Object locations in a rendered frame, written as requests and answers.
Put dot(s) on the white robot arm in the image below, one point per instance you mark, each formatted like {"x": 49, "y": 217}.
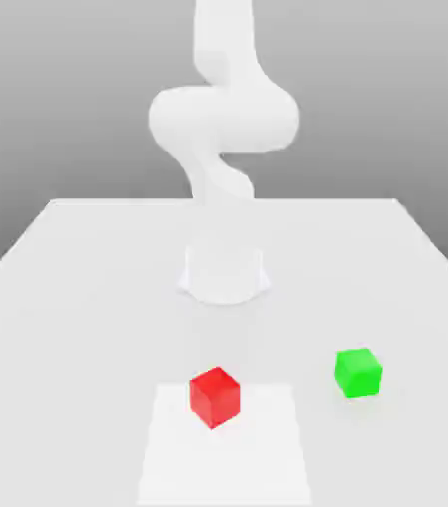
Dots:
{"x": 224, "y": 119}

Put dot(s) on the small red cube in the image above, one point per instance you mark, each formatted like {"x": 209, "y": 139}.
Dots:
{"x": 215, "y": 397}

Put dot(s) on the small green cube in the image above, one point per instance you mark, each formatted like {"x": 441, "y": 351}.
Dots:
{"x": 357, "y": 372}

